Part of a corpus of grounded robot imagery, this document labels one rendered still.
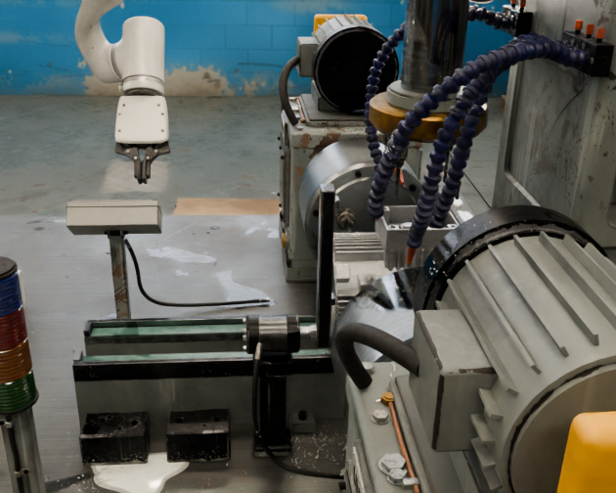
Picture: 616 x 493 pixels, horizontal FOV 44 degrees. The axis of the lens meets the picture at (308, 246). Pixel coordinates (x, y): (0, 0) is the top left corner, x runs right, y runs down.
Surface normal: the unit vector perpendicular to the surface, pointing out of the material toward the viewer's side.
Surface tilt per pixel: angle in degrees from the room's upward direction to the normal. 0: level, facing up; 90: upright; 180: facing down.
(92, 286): 0
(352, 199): 90
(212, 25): 90
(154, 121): 52
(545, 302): 22
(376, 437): 0
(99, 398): 90
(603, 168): 90
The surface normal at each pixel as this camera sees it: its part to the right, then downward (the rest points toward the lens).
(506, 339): -0.74, -0.58
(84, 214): 0.08, -0.22
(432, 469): 0.02, -0.91
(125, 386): 0.09, 0.42
